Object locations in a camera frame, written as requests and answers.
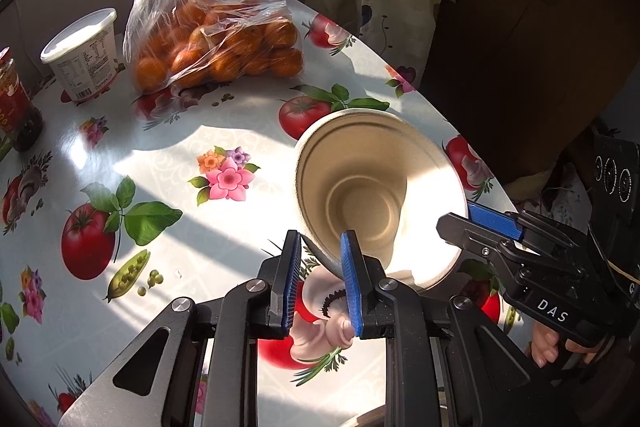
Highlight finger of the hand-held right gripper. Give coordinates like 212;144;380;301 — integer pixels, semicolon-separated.
436;212;533;290
466;201;591;260

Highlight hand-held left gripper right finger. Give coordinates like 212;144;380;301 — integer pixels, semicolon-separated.
340;229;583;427

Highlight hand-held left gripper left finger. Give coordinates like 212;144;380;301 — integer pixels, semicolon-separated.
57;229;304;427

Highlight beige paper bowl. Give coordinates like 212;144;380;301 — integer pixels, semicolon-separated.
293;108;469;292

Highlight person's right hand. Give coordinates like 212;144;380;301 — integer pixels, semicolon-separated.
530;321;601;369

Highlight floral printed cloth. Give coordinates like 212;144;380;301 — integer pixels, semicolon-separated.
505;157;596;233

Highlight brown wooden cabinet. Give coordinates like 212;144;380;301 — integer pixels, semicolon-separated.
420;0;640;188

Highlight plastic bag of oranges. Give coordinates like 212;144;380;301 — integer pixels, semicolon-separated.
122;0;307;96

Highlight white plastic tub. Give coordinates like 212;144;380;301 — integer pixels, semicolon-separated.
40;8;126;102

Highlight chili sauce glass jar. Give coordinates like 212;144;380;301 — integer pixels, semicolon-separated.
0;47;45;152

